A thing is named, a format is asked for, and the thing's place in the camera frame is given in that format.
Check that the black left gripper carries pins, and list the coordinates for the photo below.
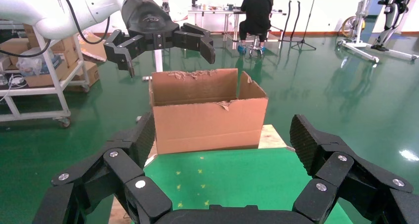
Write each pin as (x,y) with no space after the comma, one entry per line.
(147,19)

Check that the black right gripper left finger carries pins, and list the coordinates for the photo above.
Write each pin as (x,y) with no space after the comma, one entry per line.
(91,189)

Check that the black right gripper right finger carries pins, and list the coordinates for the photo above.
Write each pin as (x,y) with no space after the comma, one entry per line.
(356,186)

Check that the open flapped cardboard box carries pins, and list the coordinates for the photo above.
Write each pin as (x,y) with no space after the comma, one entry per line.
(93,50)

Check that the printed cardboard box on floor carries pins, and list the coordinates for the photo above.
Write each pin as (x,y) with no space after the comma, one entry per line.
(90,73)

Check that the large open cardboard carton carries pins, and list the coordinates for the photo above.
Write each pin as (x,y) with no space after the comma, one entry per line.
(209,127)

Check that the long cardboard box on cart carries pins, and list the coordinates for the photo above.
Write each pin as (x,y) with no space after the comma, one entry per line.
(39,80)

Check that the big cardboard box on cart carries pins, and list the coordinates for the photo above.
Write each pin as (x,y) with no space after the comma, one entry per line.
(28,29)

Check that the small cardboard box on cart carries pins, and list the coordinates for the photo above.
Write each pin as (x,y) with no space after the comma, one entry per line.
(14,45)

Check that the white table with leg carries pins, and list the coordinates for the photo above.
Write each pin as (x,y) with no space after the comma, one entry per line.
(158,60)

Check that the white work desk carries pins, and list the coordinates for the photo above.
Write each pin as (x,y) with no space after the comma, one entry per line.
(212,11)

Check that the white metal shelf cart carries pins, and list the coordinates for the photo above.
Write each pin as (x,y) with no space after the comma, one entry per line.
(32,116)

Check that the metal swivel stool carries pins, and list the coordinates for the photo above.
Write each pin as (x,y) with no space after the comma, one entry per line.
(257,47)

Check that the seated person in black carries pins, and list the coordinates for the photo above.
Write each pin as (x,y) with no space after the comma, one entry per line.
(257,9)

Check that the large green table cloth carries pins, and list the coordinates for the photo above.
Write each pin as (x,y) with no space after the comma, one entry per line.
(245,176)

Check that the clear plastic bag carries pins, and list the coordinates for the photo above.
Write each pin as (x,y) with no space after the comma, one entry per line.
(31,63)

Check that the black curved stand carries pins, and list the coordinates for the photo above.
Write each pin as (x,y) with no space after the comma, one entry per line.
(287,19)
(297,19)

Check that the black tripod microphone stand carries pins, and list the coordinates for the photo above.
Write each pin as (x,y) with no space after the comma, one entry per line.
(306,26)

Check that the yellow wheel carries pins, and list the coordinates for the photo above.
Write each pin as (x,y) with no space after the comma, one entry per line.
(347,26)

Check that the exoskeleton legs on stand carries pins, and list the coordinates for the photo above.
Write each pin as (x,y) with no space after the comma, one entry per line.
(391,19)

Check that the white floor stand frame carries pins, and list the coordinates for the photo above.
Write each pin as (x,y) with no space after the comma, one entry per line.
(360,47)

